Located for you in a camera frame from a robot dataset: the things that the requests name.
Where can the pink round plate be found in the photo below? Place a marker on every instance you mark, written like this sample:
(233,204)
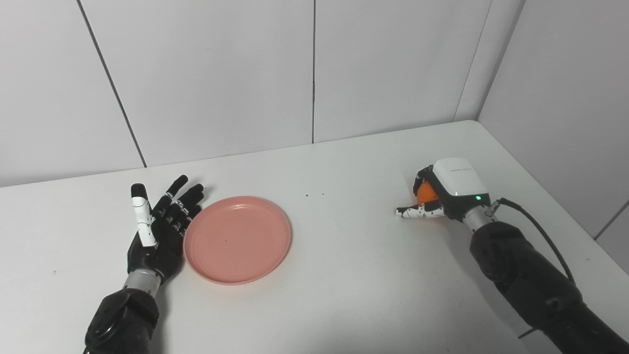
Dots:
(238,240)

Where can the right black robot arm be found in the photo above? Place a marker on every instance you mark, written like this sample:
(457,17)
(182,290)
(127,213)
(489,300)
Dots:
(535,285)

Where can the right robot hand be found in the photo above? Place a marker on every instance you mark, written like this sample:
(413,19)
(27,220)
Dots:
(454,189)

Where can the orange fruit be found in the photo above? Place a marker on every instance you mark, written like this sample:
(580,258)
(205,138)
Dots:
(426,194)

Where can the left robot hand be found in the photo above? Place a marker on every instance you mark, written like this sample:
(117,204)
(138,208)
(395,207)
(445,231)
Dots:
(162,231)

